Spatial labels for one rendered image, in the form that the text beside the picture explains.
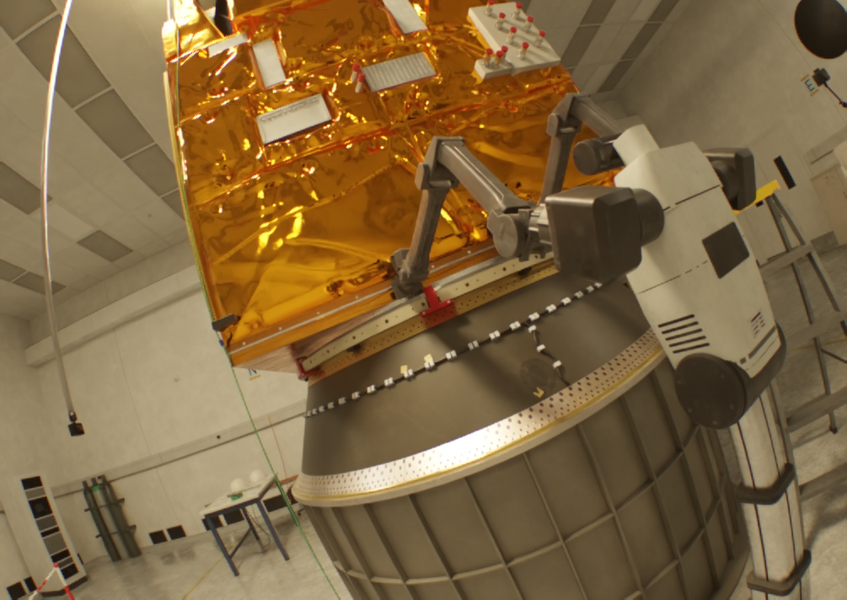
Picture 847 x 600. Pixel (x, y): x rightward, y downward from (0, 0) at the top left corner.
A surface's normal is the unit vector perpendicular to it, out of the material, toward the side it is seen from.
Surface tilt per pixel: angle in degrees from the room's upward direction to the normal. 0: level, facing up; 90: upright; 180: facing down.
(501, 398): 62
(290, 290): 93
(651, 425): 90
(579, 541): 90
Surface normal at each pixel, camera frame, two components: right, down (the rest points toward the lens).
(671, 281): -0.89, 0.33
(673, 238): -0.62, 0.12
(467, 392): -0.30, -0.55
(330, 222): 0.09, -0.28
